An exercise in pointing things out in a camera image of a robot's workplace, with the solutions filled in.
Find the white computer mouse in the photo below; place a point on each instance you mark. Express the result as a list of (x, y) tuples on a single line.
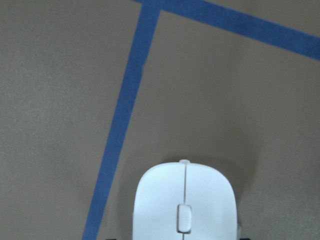
[(184, 201)]

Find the blue tape line lengthwise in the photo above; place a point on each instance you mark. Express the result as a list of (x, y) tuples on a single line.
[(139, 51)]

